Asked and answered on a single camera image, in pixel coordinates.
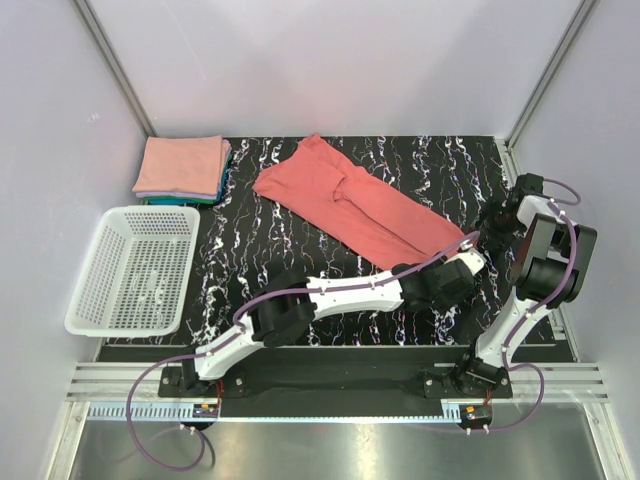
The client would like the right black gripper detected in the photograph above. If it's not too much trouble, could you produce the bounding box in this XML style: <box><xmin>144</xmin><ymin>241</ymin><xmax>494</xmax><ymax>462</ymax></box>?
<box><xmin>466</xmin><ymin>197</ymin><xmax>524</xmax><ymax>253</ymax></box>

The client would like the red t shirt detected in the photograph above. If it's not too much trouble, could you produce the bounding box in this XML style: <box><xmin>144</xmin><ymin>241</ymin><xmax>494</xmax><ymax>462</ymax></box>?
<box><xmin>253</xmin><ymin>134</ymin><xmax>463</xmax><ymax>270</ymax></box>

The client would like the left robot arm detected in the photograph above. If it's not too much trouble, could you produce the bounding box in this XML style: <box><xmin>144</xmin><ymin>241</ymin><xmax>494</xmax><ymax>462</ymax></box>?
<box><xmin>180</xmin><ymin>248</ymin><xmax>485</xmax><ymax>396</ymax></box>

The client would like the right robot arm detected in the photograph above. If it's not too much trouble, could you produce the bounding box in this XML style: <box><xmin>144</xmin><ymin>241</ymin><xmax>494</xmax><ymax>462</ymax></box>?
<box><xmin>448</xmin><ymin>173</ymin><xmax>597</xmax><ymax>397</ymax></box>

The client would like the folded lilac t shirt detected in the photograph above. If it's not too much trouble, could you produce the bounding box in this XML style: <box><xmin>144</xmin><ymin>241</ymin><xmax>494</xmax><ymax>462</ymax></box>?
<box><xmin>134</xmin><ymin>191</ymin><xmax>221</xmax><ymax>201</ymax></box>

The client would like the folded pink t shirt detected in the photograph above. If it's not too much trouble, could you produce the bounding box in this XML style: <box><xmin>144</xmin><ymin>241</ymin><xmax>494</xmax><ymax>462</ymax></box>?
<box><xmin>133</xmin><ymin>136</ymin><xmax>231</xmax><ymax>197</ymax></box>

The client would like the white plastic basket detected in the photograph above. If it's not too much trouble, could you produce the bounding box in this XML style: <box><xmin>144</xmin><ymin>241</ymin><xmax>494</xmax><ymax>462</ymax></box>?
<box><xmin>64</xmin><ymin>205</ymin><xmax>201</xmax><ymax>338</ymax></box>

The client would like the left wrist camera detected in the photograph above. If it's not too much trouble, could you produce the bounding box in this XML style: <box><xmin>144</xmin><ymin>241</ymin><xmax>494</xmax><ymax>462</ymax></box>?
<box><xmin>457</xmin><ymin>237</ymin><xmax>477</xmax><ymax>253</ymax></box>

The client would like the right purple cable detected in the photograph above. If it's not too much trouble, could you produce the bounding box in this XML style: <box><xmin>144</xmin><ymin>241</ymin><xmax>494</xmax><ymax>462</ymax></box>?
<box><xmin>464</xmin><ymin>177</ymin><xmax>584</xmax><ymax>434</ymax></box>

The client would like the purple cable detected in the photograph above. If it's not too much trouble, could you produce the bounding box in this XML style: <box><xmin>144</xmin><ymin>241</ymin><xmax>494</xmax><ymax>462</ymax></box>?
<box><xmin>464</xmin><ymin>177</ymin><xmax>584</xmax><ymax>434</ymax></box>
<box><xmin>127</xmin><ymin>229</ymin><xmax>481</xmax><ymax>471</ymax></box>

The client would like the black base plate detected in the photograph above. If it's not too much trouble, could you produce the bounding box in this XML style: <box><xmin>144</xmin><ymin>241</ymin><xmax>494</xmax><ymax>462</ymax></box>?
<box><xmin>159</xmin><ymin>346</ymin><xmax>512</xmax><ymax>410</ymax></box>

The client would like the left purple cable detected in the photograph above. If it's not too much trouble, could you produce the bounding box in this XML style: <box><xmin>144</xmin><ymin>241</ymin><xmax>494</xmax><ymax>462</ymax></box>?
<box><xmin>127</xmin><ymin>229</ymin><xmax>481</xmax><ymax>471</ymax></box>

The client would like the white slotted cable duct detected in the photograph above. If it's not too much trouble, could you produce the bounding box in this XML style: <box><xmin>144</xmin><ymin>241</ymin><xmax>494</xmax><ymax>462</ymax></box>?
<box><xmin>89</xmin><ymin>401</ymin><xmax>461</xmax><ymax>424</ymax></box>

